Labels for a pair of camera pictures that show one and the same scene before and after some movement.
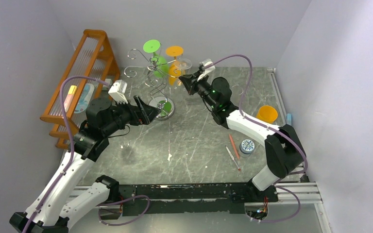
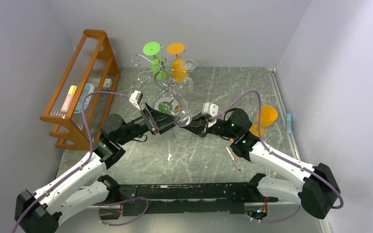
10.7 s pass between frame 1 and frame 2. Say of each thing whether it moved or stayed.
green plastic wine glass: stayed
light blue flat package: stayed
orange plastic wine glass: moved
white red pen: stayed
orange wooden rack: stayed
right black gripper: moved
